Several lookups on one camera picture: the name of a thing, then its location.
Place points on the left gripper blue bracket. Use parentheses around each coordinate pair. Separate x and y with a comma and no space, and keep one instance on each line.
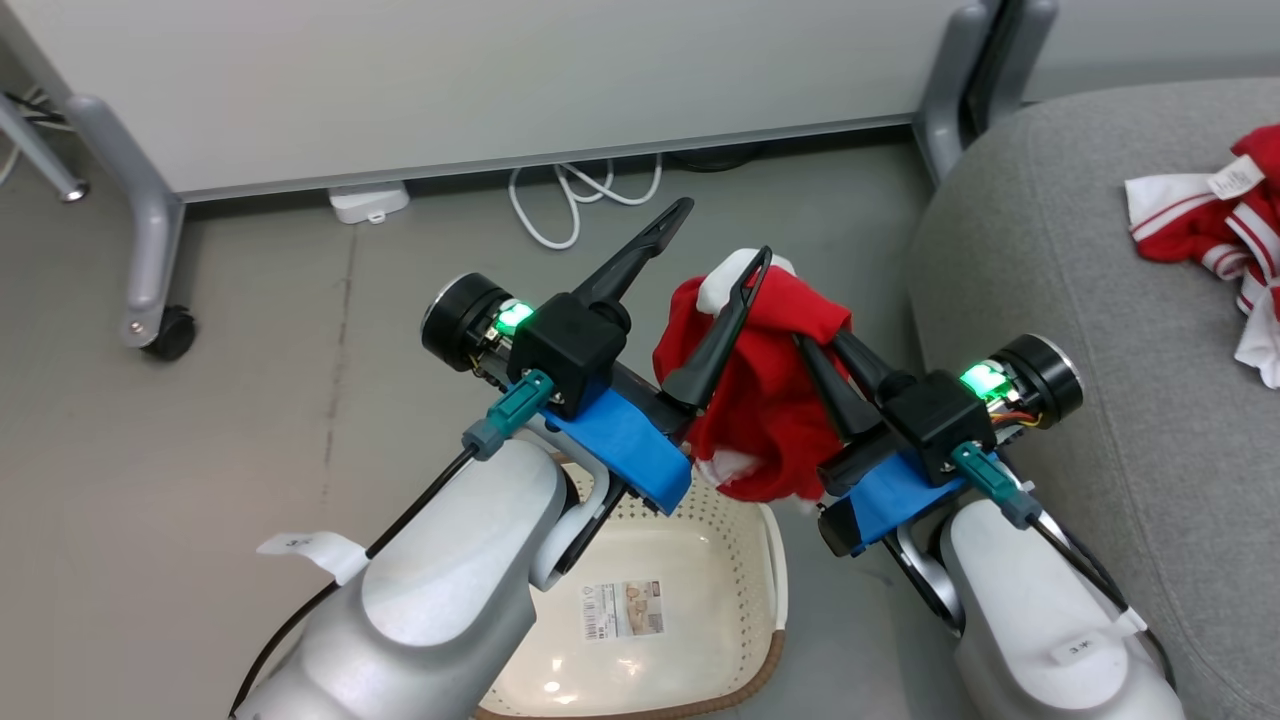
(630,440)

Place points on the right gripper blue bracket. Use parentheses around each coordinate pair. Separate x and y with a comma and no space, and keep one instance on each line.
(890,495)

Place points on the red garment white trim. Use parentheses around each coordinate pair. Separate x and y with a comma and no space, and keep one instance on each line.
(765,400)

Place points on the red white striped garment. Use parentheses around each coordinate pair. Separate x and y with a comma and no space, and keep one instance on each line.
(1215,230)

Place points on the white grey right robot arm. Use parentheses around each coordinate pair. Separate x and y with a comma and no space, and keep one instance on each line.
(1040,610)

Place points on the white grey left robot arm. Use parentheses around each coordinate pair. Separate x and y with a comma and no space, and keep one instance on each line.
(440,600)

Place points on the grey fabric sofa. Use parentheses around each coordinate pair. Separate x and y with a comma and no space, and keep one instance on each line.
(1120,400)

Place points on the dark round object under partition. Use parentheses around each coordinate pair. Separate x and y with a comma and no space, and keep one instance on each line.
(715,157)

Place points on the cream perforated laundry basket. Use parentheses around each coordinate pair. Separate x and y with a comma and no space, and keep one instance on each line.
(680,560)

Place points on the large white partition panel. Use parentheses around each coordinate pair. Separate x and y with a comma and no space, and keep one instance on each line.
(500,80)

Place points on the printed basket label sticker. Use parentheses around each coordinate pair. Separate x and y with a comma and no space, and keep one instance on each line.
(623,610)

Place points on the white power adapter box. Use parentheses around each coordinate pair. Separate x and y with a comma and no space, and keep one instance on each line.
(368,202)

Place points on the white numbered paper tag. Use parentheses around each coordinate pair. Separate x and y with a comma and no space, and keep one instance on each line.
(1085,645)

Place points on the small white partition panel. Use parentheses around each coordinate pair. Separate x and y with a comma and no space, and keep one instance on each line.
(1160,40)

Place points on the black caster wheel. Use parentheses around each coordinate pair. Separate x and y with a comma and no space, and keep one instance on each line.
(172,335)

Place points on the grey partition foot with caster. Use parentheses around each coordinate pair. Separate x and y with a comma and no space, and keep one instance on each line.
(145,230)

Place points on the grey metal table leg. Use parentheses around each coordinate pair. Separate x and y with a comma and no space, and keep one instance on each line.
(40,150)

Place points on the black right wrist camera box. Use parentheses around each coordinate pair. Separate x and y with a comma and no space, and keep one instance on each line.
(935,425)

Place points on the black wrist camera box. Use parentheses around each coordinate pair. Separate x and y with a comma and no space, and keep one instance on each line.
(570,350)
(935,425)

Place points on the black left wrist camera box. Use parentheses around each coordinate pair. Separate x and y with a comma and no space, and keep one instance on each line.
(570,350)

